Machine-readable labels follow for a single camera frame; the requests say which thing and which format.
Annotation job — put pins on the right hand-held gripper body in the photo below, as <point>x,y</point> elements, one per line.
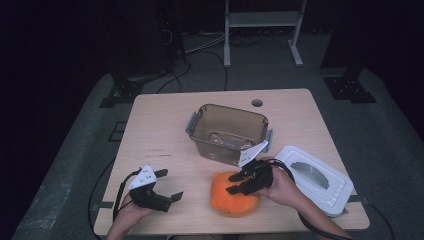
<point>258,176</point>

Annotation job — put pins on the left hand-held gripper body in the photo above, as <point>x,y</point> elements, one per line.
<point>143,178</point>

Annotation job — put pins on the orange plush toy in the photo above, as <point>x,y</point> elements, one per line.
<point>233,203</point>

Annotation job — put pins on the brown transparent storage box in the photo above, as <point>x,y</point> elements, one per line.
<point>230,126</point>

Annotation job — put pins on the person's right hand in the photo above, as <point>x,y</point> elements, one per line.
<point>283,190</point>

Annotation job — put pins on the person's left hand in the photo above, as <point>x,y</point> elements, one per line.
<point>130,213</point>

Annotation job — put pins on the dark tape strip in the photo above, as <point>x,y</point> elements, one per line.
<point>101,205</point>
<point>360,199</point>

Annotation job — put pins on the black stand base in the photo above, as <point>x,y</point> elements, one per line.
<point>123,91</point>
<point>350,88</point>

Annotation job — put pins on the white metal stand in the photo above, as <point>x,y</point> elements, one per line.
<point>230,20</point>

